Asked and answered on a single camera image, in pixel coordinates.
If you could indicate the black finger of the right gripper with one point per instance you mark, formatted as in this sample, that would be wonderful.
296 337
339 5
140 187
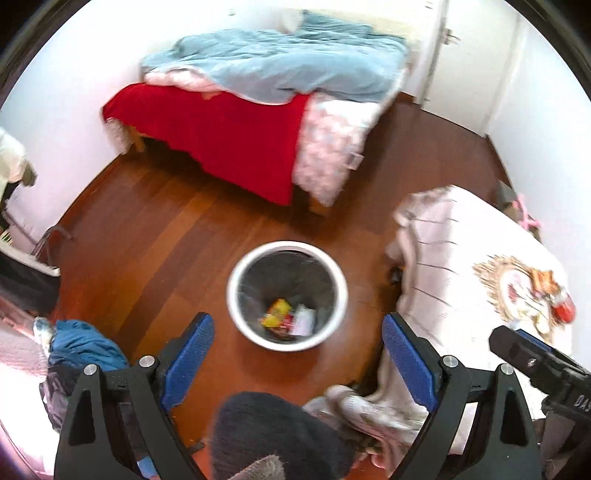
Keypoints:
548 369

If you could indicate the light blue blanket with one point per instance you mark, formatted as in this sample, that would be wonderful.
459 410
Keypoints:
347 60

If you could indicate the blue jacket pile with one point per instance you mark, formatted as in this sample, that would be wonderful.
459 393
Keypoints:
69 346

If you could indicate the pink toy scooter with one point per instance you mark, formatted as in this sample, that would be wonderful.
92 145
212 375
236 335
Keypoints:
524 219

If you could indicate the red bed sheet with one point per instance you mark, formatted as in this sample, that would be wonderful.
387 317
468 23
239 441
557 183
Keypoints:
251 145

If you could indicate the yellow cigarette box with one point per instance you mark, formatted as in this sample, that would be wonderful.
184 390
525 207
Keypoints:
279 315

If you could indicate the black fuzzy slipper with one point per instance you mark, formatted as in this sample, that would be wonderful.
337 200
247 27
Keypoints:
253 426

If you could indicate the white round trash bin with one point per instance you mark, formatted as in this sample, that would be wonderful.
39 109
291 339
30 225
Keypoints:
296 272

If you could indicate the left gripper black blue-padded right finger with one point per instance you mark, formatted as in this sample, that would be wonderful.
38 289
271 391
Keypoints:
478 424

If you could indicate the red soda can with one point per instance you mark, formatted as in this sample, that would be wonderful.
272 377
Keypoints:
563 307

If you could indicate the orange snack wrapper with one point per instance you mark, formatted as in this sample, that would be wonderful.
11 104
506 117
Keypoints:
543 282

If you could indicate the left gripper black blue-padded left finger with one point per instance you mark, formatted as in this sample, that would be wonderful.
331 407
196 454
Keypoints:
93 443

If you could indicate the pink checked mattress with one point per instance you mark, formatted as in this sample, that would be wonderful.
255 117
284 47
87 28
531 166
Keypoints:
331 141

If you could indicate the white door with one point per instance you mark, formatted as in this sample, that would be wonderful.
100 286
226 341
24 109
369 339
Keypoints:
471 60

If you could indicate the white checked tablecloth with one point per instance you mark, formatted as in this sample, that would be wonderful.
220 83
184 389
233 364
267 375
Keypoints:
466 271

